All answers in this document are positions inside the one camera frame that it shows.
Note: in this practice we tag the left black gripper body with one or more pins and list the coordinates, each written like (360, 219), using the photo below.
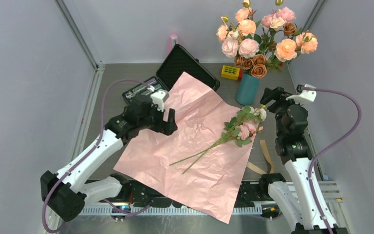
(153, 121)

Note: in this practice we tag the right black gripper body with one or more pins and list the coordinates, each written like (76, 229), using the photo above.
(279, 126)

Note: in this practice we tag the pink wrapping paper sheet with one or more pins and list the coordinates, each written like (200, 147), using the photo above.
(186, 166)

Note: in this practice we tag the white rose stem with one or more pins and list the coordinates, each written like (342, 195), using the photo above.
(246, 112)

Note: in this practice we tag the tan ribbon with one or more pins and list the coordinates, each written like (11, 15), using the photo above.
(267, 158)

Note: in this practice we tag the peach rose stem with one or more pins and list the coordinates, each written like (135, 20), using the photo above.
(289, 49)

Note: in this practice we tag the pink rose stem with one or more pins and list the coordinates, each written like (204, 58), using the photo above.
(241, 132)

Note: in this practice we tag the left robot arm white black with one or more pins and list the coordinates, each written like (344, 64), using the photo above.
(66, 191)

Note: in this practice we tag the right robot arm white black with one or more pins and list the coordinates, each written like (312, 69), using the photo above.
(306, 210)

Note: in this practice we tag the teal vase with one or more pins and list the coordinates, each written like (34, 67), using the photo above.
(247, 90)

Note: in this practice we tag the pink rose bouquet in vase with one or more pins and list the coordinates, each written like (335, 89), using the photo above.
(251, 42)

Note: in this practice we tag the yellow perforated block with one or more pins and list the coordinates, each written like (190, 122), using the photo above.
(233, 73)

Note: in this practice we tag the black open poker case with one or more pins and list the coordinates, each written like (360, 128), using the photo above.
(179, 60)

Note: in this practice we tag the pink white bottle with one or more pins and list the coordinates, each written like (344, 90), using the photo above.
(173, 40)

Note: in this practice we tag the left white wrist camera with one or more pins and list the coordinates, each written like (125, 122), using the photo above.
(158, 97)

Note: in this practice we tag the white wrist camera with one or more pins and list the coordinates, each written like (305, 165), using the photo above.
(158, 97)
(305, 94)

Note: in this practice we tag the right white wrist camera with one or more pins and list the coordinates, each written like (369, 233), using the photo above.
(305, 94)

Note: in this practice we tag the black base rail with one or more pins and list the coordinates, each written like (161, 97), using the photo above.
(140, 195)

